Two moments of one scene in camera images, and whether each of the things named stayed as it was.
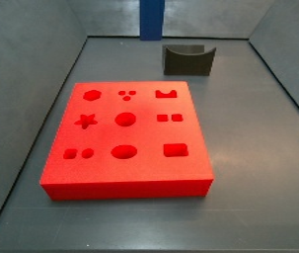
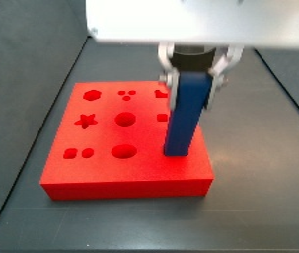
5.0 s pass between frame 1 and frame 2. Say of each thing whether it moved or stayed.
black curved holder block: stayed
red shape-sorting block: stayed
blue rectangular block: moved
